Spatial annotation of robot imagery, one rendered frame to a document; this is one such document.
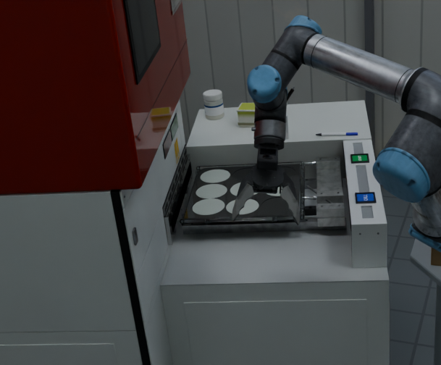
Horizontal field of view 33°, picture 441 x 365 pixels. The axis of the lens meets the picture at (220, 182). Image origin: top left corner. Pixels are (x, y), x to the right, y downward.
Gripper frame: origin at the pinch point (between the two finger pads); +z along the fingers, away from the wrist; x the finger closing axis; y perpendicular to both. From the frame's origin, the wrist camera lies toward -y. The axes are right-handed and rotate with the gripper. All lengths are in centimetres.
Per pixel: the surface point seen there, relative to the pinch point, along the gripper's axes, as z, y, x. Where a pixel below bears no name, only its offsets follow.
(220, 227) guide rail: -7, 57, 12
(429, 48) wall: -128, 196, -87
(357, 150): -36, 65, -31
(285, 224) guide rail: -9, 55, -8
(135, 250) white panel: 6.2, 13.5, 31.0
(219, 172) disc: -28, 74, 14
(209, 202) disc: -15, 58, 16
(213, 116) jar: -54, 93, 17
